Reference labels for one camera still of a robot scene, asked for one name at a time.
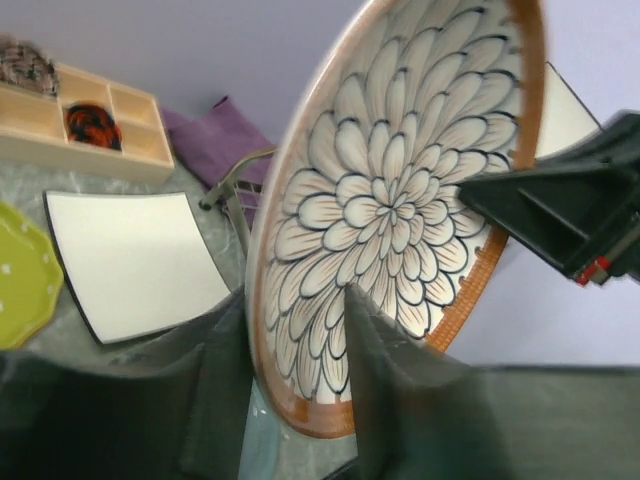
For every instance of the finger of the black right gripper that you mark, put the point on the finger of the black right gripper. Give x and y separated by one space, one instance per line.
578 209

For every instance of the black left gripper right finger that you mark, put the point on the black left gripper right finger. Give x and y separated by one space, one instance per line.
420 414

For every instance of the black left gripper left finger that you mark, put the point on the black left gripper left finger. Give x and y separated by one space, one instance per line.
174 408

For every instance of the teal round plate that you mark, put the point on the teal round plate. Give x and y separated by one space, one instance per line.
261 442

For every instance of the white square plate black rim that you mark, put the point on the white square plate black rim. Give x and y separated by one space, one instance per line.
136 264

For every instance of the green scalloped plate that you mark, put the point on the green scalloped plate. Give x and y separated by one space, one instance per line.
31 278

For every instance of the brown rimmed plate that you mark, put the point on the brown rimmed plate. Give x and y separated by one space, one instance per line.
412 98

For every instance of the steel dish rack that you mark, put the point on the steel dish rack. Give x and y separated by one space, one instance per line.
236 197

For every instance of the purple cloth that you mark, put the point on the purple cloth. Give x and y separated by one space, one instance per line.
210 145

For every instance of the orange black rolled fabric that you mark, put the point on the orange black rolled fabric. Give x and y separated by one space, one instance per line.
91 124

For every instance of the wooden compartment tray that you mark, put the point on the wooden compartment tray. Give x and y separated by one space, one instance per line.
33 129

